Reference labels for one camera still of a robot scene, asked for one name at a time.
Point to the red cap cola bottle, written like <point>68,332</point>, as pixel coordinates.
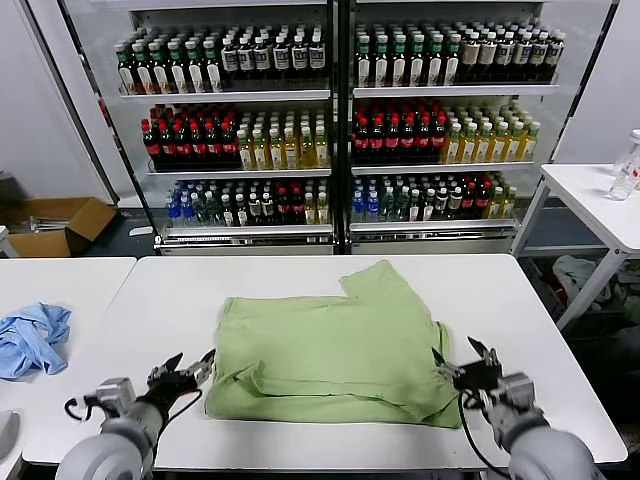
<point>484,200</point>
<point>215,143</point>
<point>438,136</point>
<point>199,144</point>
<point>230,143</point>
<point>377,140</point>
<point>408,138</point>
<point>167,145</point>
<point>283,207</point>
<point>393,139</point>
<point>151,145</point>
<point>183,144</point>
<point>362,140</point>
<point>424,137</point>
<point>298,207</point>
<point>469,200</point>

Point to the open glass cooler door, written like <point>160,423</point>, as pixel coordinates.
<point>87,100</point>
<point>575,60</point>

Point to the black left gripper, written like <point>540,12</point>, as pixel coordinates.
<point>170,390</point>

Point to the crumpled light blue shirt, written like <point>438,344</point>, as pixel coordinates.
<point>30,340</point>

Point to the open cardboard box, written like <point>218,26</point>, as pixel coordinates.
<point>85,220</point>

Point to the white furniture piece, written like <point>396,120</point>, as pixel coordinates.
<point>7,245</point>

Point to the beige label dark drink bottle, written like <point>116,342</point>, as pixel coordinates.
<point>470,55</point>
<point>556,53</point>
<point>523,54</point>
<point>506,55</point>
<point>540,54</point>
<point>488,55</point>

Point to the clear green water bottle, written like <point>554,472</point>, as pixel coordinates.
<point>201,214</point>
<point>215,214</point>
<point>402,208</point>
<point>387,209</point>

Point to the blue water bottle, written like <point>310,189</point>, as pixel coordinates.
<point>359,210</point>
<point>187,212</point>
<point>173,212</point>
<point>373,210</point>

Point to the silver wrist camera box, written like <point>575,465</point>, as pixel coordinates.
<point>115,395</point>
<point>517,392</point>

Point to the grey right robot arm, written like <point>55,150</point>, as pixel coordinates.
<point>540,450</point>

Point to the grey green cloth pile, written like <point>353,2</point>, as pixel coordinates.
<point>575,272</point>

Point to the small white floor object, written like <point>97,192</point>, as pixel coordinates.
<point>140,231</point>

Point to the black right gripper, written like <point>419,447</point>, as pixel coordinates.
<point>477,377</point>

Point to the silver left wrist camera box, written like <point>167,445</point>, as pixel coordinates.
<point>115,395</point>

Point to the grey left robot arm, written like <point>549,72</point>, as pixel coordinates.
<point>110,450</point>

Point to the green cap dark tea bottle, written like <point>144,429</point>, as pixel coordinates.
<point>196,72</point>
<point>418,65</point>
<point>363,65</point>
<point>399,65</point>
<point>126,75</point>
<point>381,65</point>
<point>161,74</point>
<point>436,64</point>
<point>213,71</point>
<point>144,75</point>
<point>453,63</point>
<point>178,73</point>

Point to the green polo shirt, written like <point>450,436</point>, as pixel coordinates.
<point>325,340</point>

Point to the white cap dark drink bottle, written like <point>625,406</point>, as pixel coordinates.
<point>428,207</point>
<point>228,215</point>
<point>242,215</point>
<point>441,204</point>
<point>455,202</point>
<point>415,209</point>
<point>268,206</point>
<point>255,207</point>

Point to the yellow juice bottle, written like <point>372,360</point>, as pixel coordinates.
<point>452,147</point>
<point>509,204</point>
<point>260,152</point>
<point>323,212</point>
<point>310,212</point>
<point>322,149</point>
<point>276,151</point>
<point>245,152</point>
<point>515,145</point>
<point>495,205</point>
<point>292,151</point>
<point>307,150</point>
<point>531,144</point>
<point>468,147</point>
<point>499,146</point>
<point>483,146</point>

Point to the white label dark drink bottle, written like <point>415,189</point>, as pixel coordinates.
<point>281,57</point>
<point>299,56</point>
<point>263,58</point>
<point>229,60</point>
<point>246,59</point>
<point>317,55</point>

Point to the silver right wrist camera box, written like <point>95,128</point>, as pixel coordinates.
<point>517,392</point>

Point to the white side table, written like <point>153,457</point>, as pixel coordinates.
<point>575,185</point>

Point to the glass front beverage cooler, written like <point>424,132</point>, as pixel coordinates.
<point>240,243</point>
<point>430,242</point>

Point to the clear bottle with red label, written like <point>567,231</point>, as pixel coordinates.
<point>627,152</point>

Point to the clear plastic water bottle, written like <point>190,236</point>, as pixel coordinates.
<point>622,187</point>

